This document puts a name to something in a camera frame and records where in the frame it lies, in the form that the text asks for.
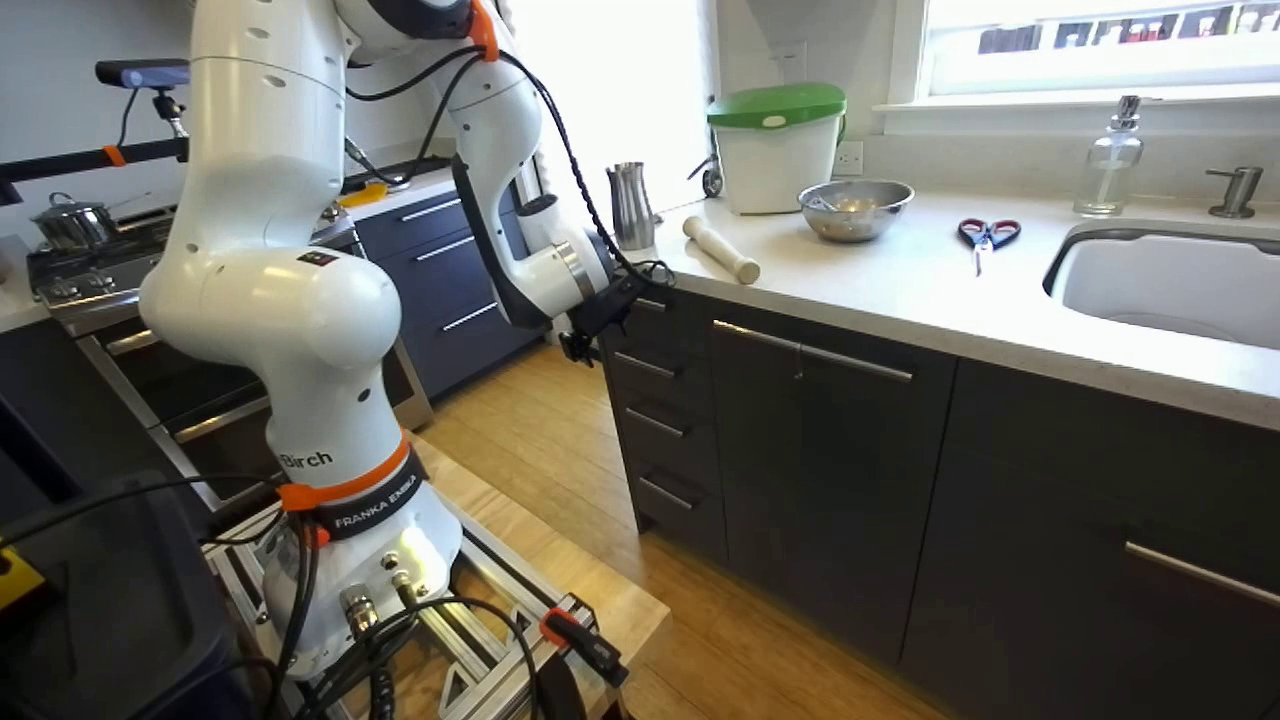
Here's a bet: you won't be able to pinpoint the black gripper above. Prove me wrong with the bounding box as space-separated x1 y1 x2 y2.
566 262 659 367

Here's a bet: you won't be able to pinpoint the dark drawer with wooden interior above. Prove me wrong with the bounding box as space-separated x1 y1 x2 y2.
605 337 722 431

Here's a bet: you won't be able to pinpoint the blue-grey drawer cabinet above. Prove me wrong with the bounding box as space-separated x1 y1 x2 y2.
351 184 545 406

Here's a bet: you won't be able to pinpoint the steel pitcher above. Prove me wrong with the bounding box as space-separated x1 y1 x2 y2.
605 162 670 257

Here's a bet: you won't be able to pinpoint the wooden rolling pin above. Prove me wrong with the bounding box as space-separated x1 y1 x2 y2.
682 211 765 288

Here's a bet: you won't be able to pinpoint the wooden platform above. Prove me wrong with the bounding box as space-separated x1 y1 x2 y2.
411 431 674 672

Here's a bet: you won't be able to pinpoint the white bin with green lid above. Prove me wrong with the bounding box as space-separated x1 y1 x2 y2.
704 81 854 221

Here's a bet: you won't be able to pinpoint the narrow dark cabinet door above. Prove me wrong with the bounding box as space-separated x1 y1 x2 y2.
704 306 961 667

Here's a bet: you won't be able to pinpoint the steel mixing bowl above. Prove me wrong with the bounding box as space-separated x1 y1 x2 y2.
796 178 921 250

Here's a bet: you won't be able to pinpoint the red and black clamp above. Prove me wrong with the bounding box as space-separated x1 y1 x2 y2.
535 596 634 692

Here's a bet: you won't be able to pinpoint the steel stove with oven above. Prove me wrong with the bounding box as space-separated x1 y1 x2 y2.
24 198 440 537

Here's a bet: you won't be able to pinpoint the red and blue scissors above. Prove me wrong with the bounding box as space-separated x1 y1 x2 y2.
954 216 1023 282

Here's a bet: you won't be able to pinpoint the steel kettle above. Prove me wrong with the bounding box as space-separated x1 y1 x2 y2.
31 190 121 257

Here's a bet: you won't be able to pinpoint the black rod with orange tape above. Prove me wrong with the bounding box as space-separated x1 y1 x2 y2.
0 133 214 208

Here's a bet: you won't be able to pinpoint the black plastic bin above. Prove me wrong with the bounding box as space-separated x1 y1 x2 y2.
0 316 257 720

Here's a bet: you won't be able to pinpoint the clear glass soap bottle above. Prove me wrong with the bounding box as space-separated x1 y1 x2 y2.
1078 91 1148 223

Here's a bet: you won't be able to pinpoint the wide dark cabinet door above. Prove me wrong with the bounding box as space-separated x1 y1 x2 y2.
902 356 1280 720

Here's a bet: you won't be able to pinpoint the white framed window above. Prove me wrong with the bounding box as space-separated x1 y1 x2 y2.
880 0 1280 141

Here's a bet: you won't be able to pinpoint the undermount kitchen sink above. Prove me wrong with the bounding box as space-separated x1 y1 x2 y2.
1040 216 1280 356

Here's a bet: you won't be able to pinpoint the metal sink faucet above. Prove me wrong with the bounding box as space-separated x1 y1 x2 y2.
1205 165 1269 223

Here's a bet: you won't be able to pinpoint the dark drawer with metal handle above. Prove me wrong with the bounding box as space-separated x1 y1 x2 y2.
596 282 718 367
614 395 724 492
627 458 734 570

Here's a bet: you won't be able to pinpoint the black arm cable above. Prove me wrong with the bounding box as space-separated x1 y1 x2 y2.
339 46 678 291

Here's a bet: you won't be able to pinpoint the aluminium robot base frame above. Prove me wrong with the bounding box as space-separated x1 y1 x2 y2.
197 504 634 720

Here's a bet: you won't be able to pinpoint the black base cable bundle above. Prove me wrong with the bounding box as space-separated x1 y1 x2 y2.
257 525 553 720

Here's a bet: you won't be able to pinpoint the blue-grey camera on stand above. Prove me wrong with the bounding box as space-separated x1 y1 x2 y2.
92 57 197 144

